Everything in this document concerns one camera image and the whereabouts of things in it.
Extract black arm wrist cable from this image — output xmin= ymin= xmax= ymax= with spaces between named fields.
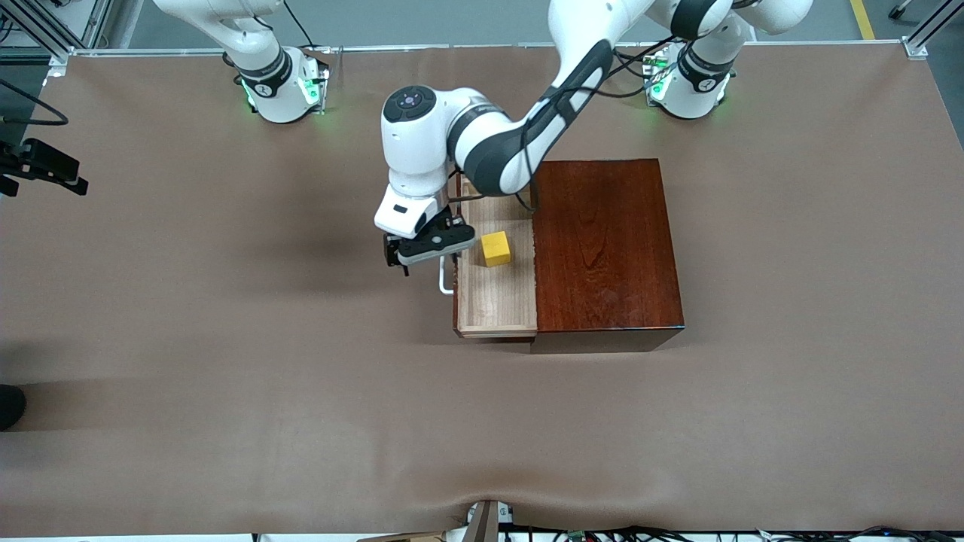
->
xmin=0 ymin=79 xmax=69 ymax=126
xmin=516 ymin=34 xmax=679 ymax=213

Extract black right arm base cable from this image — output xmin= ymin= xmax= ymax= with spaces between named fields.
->
xmin=282 ymin=0 xmax=317 ymax=50

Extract black right arm wrist cable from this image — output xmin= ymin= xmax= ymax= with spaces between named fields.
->
xmin=0 ymin=79 xmax=69 ymax=126

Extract dark brown wooden cabinet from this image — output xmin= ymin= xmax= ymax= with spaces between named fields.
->
xmin=529 ymin=158 xmax=686 ymax=355

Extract aluminium frame post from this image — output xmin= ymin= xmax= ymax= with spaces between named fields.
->
xmin=902 ymin=0 xmax=964 ymax=59
xmin=75 ymin=0 xmax=115 ymax=50
xmin=0 ymin=0 xmax=72 ymax=76

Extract yellow wooden cube block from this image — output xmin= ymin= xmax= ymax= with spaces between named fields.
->
xmin=481 ymin=231 xmax=512 ymax=268

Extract black arm base cable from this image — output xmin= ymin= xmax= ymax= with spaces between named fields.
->
xmin=282 ymin=0 xmax=317 ymax=50
xmin=614 ymin=47 xmax=657 ymax=81

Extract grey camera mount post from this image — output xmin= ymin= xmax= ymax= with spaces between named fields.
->
xmin=463 ymin=499 xmax=502 ymax=542

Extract black left arm base cable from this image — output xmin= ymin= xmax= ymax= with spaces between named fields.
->
xmin=614 ymin=47 xmax=657 ymax=81

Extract black round object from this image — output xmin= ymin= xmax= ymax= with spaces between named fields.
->
xmin=0 ymin=384 xmax=27 ymax=431

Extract wooden drawer with white handle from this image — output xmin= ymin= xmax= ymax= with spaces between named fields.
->
xmin=438 ymin=173 xmax=538 ymax=340

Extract black left arm wrist cable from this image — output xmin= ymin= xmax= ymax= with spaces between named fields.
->
xmin=516 ymin=34 xmax=679 ymax=213

